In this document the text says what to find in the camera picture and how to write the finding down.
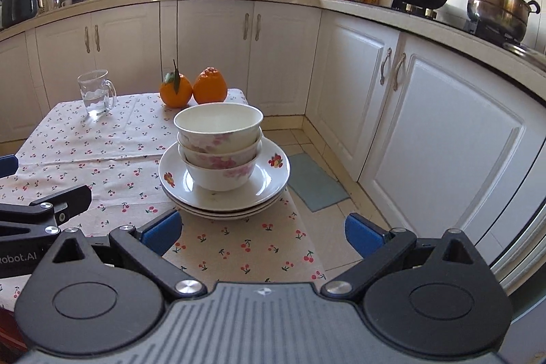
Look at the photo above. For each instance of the white fruit print plate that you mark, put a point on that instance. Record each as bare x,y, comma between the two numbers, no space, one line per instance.
222,210
222,217
264,180

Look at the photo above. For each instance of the steel steamer pot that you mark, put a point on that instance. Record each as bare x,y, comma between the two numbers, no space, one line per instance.
497,10

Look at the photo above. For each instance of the white pink floral bowl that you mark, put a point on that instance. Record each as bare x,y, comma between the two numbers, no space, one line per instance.
219,154
217,125
222,176

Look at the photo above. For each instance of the cherry print tablecloth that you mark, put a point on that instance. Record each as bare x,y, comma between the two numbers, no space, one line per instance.
85,159

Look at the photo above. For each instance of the bumpy orange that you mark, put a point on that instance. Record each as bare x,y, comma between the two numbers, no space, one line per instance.
210,89

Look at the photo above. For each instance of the gas stove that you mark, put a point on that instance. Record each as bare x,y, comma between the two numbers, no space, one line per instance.
452,22

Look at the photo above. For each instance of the grey floor mat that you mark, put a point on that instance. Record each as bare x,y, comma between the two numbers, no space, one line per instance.
318,185

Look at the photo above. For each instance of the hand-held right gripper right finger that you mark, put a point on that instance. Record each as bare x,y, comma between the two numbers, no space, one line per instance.
362,234

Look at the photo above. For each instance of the orange with green leaf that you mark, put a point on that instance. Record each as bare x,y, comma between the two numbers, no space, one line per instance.
175,93

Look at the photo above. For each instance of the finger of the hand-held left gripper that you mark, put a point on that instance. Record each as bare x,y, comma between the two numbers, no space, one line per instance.
7,166
72,200

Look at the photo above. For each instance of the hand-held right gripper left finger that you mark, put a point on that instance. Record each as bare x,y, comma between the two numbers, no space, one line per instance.
164,229

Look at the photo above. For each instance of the clear glass mug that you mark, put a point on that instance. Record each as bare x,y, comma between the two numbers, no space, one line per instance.
96,99

